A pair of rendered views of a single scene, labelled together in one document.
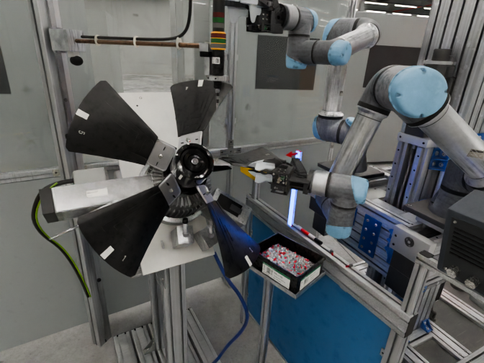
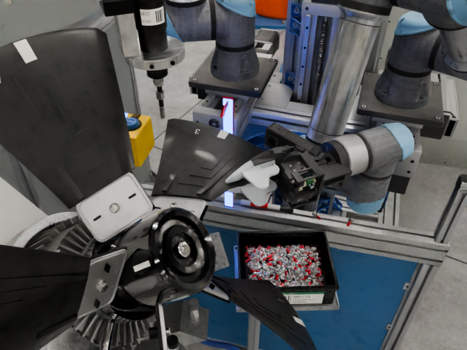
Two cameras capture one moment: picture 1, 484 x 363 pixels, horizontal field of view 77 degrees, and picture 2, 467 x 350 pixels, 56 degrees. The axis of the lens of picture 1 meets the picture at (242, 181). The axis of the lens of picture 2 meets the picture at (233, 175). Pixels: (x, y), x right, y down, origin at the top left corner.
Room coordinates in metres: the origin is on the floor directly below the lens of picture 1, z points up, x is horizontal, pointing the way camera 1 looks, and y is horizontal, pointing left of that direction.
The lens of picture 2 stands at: (0.55, 0.37, 1.68)
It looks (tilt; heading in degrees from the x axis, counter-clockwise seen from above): 41 degrees down; 314
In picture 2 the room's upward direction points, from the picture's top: straight up
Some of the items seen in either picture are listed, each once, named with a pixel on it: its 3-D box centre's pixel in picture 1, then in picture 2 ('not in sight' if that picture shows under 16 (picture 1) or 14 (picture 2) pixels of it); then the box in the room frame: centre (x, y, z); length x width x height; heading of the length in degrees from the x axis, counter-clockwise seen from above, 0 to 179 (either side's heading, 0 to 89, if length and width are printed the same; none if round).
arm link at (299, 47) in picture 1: (301, 52); not in sight; (1.17, -0.19, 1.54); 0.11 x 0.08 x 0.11; 52
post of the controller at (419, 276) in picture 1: (416, 283); (453, 210); (0.68, -0.50, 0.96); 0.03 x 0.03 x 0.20; 31
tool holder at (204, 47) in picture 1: (214, 62); (141, 17); (0.96, 0.10, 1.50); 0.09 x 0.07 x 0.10; 66
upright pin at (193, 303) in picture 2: (210, 228); (194, 311); (0.91, 0.10, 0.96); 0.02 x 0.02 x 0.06
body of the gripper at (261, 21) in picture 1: (266, 16); not in sight; (1.07, -0.05, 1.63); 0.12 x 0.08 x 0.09; 131
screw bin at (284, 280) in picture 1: (285, 261); (283, 267); (0.91, -0.17, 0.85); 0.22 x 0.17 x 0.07; 46
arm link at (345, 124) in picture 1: (355, 133); (232, 16); (1.42, -0.52, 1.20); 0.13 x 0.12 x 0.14; 52
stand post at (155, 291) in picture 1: (158, 268); not in sight; (1.17, 0.37, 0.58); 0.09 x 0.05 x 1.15; 121
